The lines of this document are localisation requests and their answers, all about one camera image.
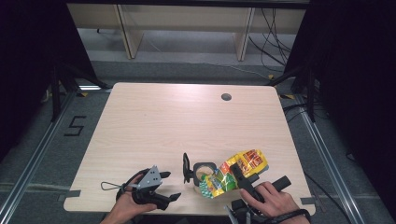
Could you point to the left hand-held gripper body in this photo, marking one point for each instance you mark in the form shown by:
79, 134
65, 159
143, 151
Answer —
151, 179

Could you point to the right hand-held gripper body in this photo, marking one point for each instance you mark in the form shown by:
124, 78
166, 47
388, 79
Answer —
241, 211

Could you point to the yellow green seasoning bag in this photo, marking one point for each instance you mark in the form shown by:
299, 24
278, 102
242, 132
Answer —
249, 160

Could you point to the glass jar with black lid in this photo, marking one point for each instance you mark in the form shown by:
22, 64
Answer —
186, 168

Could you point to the person's right hand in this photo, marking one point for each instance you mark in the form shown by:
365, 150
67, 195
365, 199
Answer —
274, 202

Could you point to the person's left hand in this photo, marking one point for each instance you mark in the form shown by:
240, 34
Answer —
126, 203

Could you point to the beige seasoning powder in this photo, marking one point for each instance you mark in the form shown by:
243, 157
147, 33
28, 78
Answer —
204, 170

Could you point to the grey tape strip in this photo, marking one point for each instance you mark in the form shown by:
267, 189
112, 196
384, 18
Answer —
307, 201
71, 194

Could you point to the black metal stand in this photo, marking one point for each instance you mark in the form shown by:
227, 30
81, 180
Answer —
310, 93
56, 90

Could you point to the black curtain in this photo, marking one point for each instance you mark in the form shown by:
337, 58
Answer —
25, 46
358, 77

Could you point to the wooden shelf unit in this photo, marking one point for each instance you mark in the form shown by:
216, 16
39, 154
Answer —
186, 18

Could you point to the aluminium floor rail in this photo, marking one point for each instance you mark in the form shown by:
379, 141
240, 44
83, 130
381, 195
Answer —
330, 168
28, 174

